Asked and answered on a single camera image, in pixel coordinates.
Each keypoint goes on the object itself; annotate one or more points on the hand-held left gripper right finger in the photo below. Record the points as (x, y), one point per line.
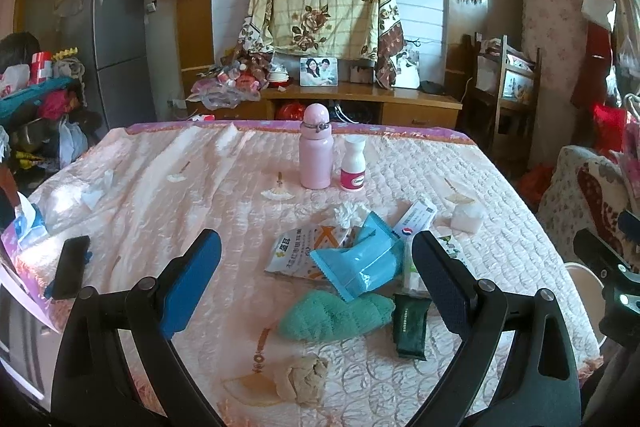
(440, 277)

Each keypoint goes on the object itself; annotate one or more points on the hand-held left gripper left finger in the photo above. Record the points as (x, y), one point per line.
(192, 277)

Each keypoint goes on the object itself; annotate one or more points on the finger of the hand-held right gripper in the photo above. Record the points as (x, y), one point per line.
(630, 223)
(600, 257)

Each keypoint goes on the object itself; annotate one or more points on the white carton green print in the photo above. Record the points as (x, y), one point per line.
(412, 272)

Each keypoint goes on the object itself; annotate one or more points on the white bucket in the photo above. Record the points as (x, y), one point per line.
(582, 292)

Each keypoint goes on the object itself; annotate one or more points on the dark green packet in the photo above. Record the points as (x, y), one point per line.
(410, 327)

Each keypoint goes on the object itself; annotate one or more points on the white toothpaste box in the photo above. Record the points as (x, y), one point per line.
(415, 217)

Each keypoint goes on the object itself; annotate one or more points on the white tissue block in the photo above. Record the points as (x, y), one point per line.
(467, 218)

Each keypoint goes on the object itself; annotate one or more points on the blue wrapper packet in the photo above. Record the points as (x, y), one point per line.
(360, 262)

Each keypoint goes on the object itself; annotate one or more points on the white snack packet orange print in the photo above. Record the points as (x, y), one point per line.
(292, 257)

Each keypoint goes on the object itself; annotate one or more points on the white tissue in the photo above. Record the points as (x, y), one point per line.
(347, 213)

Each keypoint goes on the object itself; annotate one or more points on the green cloth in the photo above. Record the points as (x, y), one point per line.
(325, 314)

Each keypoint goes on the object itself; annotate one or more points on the brown paper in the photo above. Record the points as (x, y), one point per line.
(300, 379)

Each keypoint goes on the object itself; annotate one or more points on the floral covered sofa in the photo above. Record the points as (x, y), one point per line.
(570, 192)

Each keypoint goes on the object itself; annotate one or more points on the pink quilted table cover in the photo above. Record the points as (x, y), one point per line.
(200, 187)

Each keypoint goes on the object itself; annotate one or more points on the red pillow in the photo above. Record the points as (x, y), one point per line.
(609, 127)

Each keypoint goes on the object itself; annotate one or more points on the red plastic bag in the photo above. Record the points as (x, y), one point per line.
(536, 179)

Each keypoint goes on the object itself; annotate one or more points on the black phone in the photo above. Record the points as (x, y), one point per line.
(70, 267)

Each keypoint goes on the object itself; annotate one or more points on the white bottle pink label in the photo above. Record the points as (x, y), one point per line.
(353, 162)

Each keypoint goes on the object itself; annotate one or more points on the red hanging garment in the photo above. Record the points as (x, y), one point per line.
(592, 67)

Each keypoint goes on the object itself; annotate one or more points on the clear hanging plastic bag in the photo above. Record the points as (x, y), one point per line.
(630, 57)

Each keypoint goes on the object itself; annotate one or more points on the wooden chair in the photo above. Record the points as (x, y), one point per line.
(500, 107)

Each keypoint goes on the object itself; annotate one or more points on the blue white plastic bag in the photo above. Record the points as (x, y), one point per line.
(25, 227)

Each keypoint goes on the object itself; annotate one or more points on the red lantern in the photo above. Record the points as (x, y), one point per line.
(291, 112)

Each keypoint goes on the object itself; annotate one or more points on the pile of toys and bags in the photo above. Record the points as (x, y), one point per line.
(230, 82)

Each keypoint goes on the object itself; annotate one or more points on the wooden cabinet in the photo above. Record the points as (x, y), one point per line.
(350, 99)

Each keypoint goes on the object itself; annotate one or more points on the floral covered air conditioner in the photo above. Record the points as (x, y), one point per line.
(552, 32)

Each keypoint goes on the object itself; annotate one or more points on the wedding photo print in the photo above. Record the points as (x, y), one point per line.
(407, 67)

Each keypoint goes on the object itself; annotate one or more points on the white paper bag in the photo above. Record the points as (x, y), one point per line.
(599, 9)

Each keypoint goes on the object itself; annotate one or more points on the pile of clothes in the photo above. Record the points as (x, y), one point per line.
(45, 102)

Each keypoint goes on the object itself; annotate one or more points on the grey refrigerator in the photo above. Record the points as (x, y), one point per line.
(115, 57)

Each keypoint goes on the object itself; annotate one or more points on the framed couple photo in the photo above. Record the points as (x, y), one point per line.
(319, 72)

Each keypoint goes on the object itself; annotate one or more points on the yellow checked floral cloth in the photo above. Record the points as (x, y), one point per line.
(320, 7)

